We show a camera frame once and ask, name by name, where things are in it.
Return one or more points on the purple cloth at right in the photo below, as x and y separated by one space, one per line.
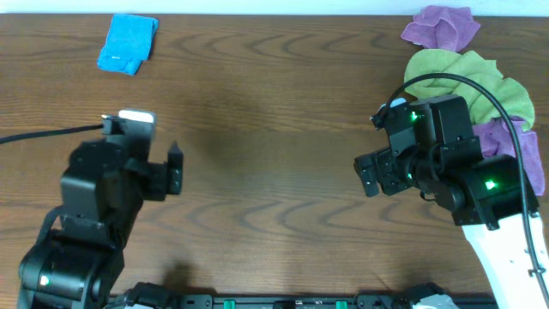
495 140

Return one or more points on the blue microfibre cloth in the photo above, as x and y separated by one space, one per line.
128 43

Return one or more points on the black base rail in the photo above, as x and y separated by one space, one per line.
428 295

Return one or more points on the purple cloth at top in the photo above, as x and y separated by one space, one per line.
441 27

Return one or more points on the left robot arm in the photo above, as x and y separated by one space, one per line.
79 252

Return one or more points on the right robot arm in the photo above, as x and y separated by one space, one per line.
489 199

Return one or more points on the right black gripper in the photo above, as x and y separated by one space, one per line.
383 162

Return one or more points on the green microfibre cloth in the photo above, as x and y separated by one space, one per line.
511 94

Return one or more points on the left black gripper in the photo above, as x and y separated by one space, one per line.
175 174

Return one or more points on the purple cloth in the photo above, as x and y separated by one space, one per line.
495 140
441 27

